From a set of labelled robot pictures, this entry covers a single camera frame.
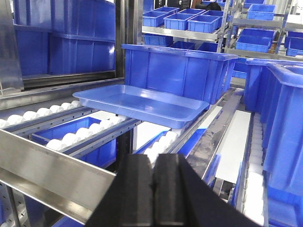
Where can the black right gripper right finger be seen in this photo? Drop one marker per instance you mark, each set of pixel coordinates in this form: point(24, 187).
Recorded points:
point(183, 199)

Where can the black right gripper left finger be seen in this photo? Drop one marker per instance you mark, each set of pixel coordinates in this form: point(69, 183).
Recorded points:
point(128, 201)

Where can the blue plastic tray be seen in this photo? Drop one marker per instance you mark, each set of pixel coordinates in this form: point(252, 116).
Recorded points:
point(151, 106)

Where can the blue bin lower left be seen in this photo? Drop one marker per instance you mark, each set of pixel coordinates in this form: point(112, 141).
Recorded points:
point(73, 132)

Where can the blue bin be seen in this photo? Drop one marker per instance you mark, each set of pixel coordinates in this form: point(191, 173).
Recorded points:
point(274, 89)
point(73, 132)
point(65, 36)
point(189, 73)

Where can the white roller track right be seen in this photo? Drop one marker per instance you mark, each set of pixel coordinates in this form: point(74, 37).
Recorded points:
point(162, 144)

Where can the white roller track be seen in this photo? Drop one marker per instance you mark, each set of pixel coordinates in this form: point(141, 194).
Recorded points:
point(83, 133)
point(162, 144)
point(31, 115)

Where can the white roller track middle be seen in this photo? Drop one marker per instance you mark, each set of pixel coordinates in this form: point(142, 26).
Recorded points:
point(83, 133)

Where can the blue bin upper middle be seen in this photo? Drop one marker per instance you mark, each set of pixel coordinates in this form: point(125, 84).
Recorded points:
point(189, 73)

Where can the white roller track left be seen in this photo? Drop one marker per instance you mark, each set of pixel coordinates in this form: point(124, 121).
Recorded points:
point(31, 115)

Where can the blue bin upper right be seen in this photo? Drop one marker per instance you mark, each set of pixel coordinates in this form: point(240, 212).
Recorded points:
point(274, 89)

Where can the blue bin upper left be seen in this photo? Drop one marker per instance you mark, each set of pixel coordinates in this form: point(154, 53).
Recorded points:
point(65, 36)

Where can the stainless steel shelf rail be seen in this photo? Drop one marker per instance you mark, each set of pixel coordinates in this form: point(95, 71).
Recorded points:
point(63, 183)

